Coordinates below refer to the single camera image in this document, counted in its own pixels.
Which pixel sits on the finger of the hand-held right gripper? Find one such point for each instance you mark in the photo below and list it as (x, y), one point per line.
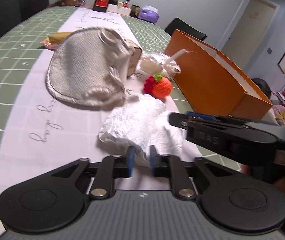
(200, 115)
(178, 121)

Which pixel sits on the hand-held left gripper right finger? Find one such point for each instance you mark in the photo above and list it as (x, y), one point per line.
(153, 160)

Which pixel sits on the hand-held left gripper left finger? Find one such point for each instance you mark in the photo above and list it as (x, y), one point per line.
(130, 160)

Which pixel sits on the orange cardboard box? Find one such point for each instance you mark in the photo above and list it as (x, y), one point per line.
(207, 80)

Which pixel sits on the orange crochet fruit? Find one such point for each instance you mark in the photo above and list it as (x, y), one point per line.
(162, 87)

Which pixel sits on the red crochet berry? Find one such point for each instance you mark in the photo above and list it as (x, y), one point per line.
(148, 85)

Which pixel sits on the clear plastic bag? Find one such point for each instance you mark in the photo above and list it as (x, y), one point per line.
(152, 63)

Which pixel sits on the yellow snack packet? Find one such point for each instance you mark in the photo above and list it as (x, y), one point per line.
(57, 37)

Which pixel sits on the wooden radio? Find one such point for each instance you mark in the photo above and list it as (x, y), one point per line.
(135, 57)

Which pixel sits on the black chair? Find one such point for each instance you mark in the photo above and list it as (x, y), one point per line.
(185, 28)
(0, 17)
(32, 2)

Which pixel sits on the white printed table runner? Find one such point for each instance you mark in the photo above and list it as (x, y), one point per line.
(45, 120)

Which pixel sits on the cream door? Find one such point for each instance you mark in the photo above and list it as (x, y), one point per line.
(250, 27)

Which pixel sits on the purple tissue pack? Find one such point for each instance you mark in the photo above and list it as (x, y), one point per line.
(148, 15)

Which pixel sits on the dark glass jar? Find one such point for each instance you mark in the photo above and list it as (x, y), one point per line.
(135, 11)

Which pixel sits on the white box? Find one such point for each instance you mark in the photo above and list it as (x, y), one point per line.
(118, 10)

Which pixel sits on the small red-label jar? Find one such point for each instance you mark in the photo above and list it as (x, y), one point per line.
(126, 3)

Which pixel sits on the black jar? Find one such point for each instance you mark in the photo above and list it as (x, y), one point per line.
(113, 1)

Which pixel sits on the wall switch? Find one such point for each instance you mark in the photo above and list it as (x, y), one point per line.
(270, 51)

